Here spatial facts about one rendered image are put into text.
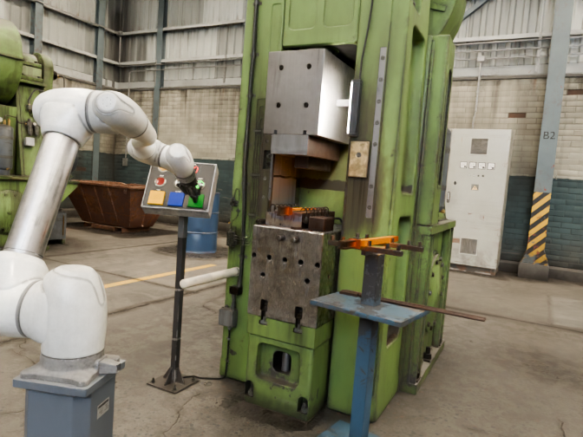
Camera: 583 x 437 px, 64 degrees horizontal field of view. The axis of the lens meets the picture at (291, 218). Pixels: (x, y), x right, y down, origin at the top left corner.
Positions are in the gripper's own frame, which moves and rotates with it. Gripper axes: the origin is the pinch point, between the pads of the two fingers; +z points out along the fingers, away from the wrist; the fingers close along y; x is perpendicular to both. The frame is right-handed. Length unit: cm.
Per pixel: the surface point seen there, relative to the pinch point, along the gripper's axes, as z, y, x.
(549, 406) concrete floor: 77, 199, -74
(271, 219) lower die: 6.8, 38.6, -5.9
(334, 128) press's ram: -10, 66, 40
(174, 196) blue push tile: 3.4, -10.9, 1.3
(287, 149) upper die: -13, 44, 23
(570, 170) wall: 378, 431, 283
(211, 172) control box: 4.2, 4.9, 16.8
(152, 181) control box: 4.2, -24.2, 9.1
